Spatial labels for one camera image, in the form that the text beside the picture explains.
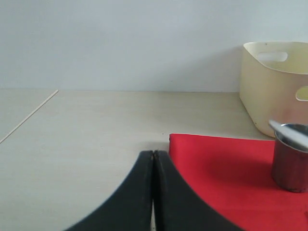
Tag steel table knife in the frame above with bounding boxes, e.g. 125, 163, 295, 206
269, 120, 308, 148

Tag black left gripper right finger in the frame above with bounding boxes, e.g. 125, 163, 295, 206
153, 151, 242, 231

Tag stainless steel cup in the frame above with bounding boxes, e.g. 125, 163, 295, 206
271, 123, 308, 193

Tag red tablecloth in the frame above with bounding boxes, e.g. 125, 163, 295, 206
169, 134, 308, 231

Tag cream plastic bin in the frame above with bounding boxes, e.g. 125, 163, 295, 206
239, 41, 308, 137

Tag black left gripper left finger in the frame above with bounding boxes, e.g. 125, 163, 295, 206
67, 151, 154, 231

